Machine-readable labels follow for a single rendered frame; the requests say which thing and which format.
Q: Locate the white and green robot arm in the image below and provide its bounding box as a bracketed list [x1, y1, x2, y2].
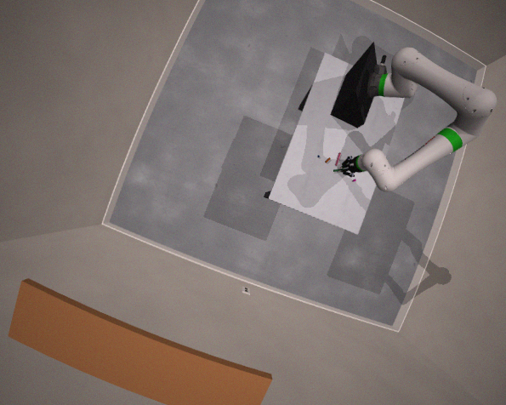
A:
[350, 48, 497, 192]

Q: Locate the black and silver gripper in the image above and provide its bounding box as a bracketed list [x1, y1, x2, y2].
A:
[337, 156, 355, 177]

